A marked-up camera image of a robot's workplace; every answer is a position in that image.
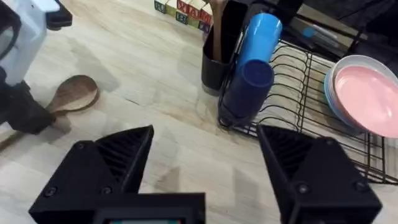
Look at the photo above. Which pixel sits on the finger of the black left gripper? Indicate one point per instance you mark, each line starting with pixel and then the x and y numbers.
pixel 21 109

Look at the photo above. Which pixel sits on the whitish left gripper body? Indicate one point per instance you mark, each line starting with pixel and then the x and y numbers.
pixel 29 34

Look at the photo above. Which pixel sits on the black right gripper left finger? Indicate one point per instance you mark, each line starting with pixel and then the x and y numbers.
pixel 84 174

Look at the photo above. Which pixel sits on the pale grey plate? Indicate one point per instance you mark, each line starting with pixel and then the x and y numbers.
pixel 357 59

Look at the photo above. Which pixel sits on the blue plate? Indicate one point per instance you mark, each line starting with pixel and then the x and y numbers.
pixel 328 96

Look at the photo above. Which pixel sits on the pink plate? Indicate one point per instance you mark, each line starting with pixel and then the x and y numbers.
pixel 370 99

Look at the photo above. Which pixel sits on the wooden spoon with round bowl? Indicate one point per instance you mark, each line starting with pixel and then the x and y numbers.
pixel 74 93

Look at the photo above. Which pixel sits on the toy blocks on green board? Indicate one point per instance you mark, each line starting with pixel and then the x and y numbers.
pixel 189 12

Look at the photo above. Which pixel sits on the light blue cup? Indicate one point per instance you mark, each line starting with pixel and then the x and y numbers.
pixel 259 37

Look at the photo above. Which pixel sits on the dark box with tools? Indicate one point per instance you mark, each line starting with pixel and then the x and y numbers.
pixel 323 31

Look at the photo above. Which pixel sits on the dark blue cup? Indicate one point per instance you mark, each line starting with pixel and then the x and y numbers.
pixel 245 93

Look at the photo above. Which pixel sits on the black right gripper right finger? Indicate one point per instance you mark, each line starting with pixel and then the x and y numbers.
pixel 323 186

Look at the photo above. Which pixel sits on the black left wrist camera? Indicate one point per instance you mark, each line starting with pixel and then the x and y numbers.
pixel 60 17

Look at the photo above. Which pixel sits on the black cutlery holder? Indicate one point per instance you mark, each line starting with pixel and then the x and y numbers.
pixel 214 71

